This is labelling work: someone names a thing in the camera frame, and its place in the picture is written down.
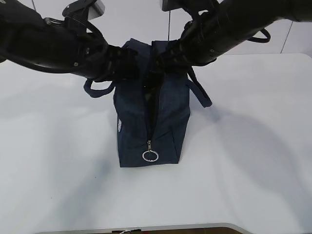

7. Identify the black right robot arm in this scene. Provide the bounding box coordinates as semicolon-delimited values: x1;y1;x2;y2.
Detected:
154;0;312;71

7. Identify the dark blue lunch bag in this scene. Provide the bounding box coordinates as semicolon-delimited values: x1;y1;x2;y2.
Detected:
83;40;212;168

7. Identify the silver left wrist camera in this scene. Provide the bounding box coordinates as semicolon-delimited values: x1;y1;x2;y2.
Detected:
62;0;105;20

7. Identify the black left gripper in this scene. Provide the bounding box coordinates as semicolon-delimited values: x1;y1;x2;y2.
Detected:
80;39;139;82

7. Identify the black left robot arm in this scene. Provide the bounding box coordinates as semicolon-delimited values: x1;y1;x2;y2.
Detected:
0;0;139;82

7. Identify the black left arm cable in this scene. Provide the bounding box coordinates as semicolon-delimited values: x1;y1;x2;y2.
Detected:
42;17;108;47

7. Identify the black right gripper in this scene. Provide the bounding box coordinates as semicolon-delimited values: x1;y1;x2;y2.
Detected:
153;14;219;72

